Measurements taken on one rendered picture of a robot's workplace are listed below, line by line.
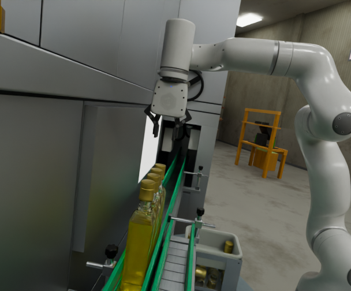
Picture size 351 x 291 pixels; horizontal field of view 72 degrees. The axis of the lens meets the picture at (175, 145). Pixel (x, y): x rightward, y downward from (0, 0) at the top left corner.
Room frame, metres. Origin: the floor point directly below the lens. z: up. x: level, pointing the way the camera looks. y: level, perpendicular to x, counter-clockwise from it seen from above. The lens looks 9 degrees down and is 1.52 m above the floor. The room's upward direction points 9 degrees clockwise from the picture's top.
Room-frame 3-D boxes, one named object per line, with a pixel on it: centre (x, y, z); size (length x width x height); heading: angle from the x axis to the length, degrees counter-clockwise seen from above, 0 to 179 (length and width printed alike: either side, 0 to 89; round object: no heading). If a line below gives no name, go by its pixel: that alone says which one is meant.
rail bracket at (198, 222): (0.80, -0.10, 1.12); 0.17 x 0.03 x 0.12; 85
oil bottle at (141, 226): (0.55, 0.05, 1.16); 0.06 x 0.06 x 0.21; 85
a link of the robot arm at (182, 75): (0.72, 0.04, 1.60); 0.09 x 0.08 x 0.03; 84
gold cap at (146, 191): (0.55, 0.05, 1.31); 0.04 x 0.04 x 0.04
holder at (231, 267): (0.91, -0.18, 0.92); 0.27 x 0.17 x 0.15; 85
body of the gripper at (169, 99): (0.72, 0.04, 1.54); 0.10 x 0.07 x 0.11; 84
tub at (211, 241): (0.90, -0.21, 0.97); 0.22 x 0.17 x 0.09; 85
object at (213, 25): (1.99, -0.11, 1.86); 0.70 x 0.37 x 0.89; 175
